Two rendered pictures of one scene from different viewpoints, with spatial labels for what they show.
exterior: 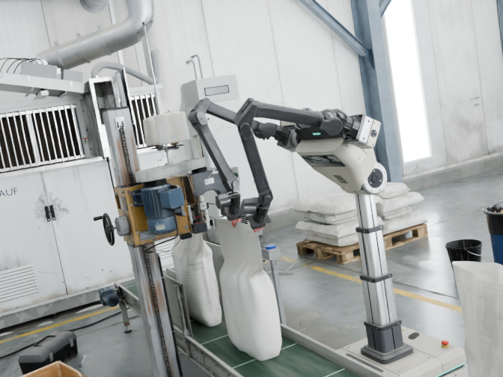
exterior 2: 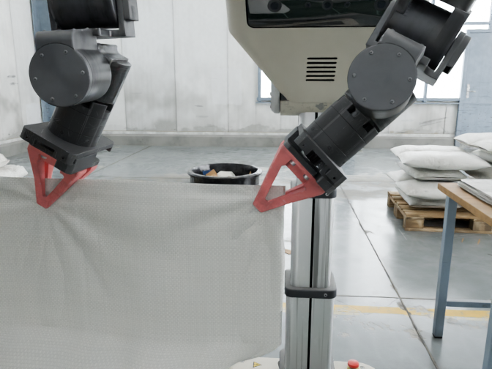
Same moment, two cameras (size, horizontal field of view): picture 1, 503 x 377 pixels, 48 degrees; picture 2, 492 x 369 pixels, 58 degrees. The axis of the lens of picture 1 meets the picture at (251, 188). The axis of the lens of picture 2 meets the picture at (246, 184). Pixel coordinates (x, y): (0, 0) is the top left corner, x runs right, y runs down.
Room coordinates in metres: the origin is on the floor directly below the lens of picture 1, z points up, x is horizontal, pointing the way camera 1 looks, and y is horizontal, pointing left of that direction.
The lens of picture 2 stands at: (2.40, 0.45, 1.19)
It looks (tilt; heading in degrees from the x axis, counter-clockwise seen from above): 13 degrees down; 301
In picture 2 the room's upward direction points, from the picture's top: straight up
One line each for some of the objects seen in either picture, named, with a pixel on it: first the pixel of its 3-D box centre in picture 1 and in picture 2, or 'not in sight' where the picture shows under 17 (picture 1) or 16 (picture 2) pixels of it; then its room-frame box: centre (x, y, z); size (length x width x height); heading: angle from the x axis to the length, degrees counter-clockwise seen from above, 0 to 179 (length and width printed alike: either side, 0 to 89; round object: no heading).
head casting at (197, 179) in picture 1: (204, 191); not in sight; (3.27, 0.27, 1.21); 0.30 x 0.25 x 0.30; 26
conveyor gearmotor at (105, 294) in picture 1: (111, 295); not in sight; (4.49, 1.28, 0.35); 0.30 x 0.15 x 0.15; 26
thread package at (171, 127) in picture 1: (171, 128); not in sight; (2.93, 0.36, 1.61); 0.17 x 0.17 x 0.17
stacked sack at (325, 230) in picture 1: (349, 225); not in sight; (5.78, -0.95, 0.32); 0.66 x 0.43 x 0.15; 118
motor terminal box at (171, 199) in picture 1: (172, 200); not in sight; (2.80, 0.40, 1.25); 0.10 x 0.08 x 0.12; 141
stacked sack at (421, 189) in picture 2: not in sight; (441, 188); (2.89, -3.50, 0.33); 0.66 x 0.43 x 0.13; 26
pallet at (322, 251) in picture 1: (361, 238); not in sight; (6.11, -1.11, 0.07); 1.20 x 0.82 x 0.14; 118
